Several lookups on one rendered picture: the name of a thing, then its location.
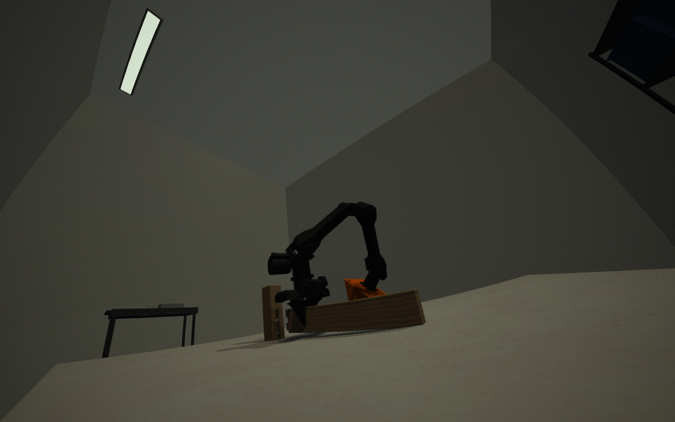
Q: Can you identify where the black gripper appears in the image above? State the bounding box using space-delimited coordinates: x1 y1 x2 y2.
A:
275 271 330 325

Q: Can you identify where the dark brown wooden post with slot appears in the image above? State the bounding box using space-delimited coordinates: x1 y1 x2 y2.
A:
262 285 285 341

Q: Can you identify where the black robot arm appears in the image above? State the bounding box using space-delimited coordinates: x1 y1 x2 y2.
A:
268 202 387 293

